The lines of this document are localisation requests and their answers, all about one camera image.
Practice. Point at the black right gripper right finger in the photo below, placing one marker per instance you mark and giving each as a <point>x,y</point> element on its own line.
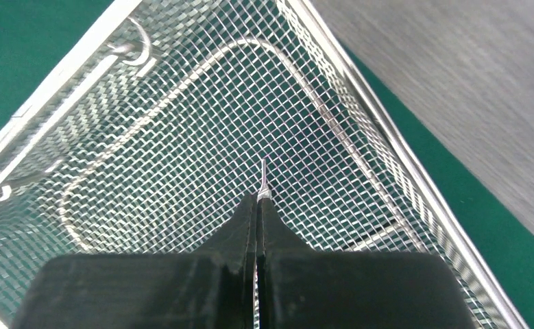
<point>300,287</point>

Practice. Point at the green surgical drape cloth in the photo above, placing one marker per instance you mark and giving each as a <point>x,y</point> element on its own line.
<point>36,35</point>

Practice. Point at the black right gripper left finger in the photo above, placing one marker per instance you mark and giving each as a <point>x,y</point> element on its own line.
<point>211,287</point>

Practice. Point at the steel scalpel handle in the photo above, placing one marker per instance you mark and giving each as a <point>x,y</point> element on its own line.
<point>264,191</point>

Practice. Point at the metal mesh instrument tray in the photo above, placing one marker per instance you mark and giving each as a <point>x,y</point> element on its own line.
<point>143,137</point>

